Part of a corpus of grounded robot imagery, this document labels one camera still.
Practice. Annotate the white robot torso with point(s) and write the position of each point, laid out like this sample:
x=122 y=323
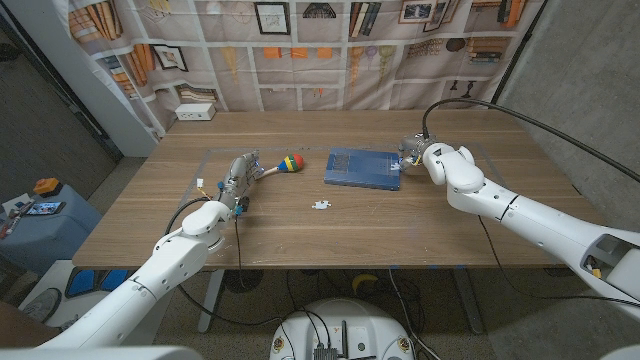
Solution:
x=350 y=320

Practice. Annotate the yellow curved object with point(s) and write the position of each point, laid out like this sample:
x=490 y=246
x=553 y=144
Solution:
x=364 y=280

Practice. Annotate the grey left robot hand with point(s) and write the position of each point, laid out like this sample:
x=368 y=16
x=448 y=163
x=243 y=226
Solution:
x=240 y=177

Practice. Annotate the black backdrop pole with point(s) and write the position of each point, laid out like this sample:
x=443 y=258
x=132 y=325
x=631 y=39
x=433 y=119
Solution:
x=515 y=60

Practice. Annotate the orange and black block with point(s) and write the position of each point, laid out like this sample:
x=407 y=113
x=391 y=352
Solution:
x=47 y=187

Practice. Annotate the white paper card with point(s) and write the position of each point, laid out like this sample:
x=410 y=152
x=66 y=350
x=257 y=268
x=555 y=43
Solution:
x=12 y=202

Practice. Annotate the black round floor object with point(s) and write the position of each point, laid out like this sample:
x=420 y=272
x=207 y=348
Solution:
x=243 y=280

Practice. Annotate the red marker pen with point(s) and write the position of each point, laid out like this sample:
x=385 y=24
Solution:
x=17 y=219

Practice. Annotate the printed bookshelf backdrop cloth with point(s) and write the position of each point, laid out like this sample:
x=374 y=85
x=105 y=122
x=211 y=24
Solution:
x=310 y=75

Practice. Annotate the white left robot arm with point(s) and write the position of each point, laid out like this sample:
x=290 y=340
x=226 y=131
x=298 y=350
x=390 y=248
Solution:
x=170 y=260

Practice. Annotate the white pillar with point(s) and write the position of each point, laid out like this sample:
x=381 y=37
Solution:
x=90 y=85

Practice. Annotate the colourful striped wooden maraca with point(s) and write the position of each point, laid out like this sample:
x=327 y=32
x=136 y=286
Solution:
x=291 y=163

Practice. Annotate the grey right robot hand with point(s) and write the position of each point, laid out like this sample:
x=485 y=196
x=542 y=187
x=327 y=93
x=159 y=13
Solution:
x=412 y=150

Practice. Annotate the black smartphone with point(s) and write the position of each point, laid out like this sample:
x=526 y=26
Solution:
x=46 y=208

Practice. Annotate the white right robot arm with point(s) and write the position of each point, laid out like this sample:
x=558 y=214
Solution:
x=540 y=225

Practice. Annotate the white table leg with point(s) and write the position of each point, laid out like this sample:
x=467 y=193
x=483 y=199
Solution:
x=211 y=300

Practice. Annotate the white power outlet box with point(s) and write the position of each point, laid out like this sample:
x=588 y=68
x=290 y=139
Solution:
x=195 y=112

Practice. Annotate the blue grey cabinet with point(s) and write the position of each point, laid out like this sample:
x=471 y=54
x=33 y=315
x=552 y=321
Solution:
x=50 y=235

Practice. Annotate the blue flat tray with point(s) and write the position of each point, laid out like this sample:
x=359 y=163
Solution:
x=360 y=170

